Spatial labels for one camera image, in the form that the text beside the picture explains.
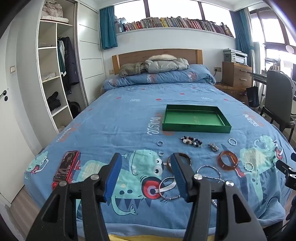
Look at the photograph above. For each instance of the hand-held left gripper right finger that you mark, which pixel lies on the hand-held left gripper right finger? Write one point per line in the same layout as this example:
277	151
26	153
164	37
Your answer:
180	177

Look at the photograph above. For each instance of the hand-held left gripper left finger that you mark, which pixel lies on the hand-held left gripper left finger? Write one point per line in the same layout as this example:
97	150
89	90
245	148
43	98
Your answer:
112	177

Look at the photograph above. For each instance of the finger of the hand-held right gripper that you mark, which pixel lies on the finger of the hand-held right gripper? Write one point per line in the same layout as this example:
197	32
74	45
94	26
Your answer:
285	167

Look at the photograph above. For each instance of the brown translucent bangle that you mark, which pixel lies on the brown translucent bangle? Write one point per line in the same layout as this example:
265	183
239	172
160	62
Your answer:
187	158

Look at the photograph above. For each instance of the plain silver bangle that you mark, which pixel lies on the plain silver bangle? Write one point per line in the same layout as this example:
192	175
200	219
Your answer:
160	188

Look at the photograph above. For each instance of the amber orange bangle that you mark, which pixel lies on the amber orange bangle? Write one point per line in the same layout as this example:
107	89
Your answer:
220	162

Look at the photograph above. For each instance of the small dark charm ornament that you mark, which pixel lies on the small dark charm ornament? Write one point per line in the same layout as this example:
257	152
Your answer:
212	147

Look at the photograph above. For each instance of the green rectangular tray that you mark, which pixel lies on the green rectangular tray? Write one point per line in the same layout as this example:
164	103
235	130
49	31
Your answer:
196	115

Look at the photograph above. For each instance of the blue dinosaur print bedsheet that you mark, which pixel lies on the blue dinosaur print bedsheet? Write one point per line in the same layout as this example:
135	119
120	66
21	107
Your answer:
129	115

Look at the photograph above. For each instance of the grey chair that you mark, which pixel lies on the grey chair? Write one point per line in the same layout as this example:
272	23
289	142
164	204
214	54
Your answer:
277	92

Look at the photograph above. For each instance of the black tote bag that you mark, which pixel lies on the black tote bag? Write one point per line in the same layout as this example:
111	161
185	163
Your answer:
252	97

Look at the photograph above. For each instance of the black bag in wardrobe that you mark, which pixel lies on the black bag in wardrobe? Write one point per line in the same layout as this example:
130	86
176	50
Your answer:
74	109

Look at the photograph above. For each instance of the wooden nightstand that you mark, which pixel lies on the wooden nightstand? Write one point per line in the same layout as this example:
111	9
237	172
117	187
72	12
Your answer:
231	90

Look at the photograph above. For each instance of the grey desk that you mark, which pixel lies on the grey desk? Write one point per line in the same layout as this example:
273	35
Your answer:
256	76

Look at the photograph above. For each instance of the black clothes pile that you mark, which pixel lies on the black clothes pile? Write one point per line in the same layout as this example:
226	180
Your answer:
53	100

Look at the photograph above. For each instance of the folded blue duvet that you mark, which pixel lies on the folded blue duvet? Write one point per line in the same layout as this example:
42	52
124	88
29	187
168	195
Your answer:
161	77

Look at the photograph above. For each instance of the white door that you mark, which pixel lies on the white door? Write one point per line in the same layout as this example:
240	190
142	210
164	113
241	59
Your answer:
16	139

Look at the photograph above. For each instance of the wooden drawer chest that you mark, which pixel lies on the wooden drawer chest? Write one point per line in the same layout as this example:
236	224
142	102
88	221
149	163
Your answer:
235	74

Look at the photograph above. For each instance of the olive fleece jacket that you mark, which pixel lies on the olive fleece jacket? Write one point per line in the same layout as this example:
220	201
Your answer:
130	68

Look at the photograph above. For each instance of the grey puffer jacket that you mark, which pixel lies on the grey puffer jacket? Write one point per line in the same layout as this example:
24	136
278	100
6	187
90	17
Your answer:
166	63

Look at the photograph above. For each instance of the hanging dark jacket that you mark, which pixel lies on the hanging dark jacket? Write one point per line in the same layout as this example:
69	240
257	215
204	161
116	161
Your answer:
70	64

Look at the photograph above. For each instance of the white open wardrobe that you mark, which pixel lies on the white open wardrobe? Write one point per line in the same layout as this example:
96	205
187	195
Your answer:
90	58

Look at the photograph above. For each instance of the wooden headboard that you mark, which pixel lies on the wooden headboard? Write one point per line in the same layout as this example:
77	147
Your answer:
129	56

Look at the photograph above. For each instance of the white printer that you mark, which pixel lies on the white printer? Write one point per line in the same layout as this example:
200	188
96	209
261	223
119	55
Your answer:
234	56

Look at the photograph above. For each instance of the hanging white green garment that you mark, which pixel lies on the hanging white green garment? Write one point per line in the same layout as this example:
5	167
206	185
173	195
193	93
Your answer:
61	58

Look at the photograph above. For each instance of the teal curtain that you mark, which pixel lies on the teal curtain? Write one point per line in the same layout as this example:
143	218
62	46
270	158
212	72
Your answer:
108	27
241	30

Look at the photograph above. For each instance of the row of books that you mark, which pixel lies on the row of books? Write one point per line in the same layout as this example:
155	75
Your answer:
173	23

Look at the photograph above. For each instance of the folded pale clothes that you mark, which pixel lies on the folded pale clothes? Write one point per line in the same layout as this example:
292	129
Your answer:
52	8

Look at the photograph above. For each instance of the wall power outlet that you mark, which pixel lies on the wall power outlet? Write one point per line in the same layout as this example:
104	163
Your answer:
217	69

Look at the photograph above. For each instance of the wall light switch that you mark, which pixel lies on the wall light switch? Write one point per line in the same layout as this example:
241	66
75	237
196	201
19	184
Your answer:
12	68

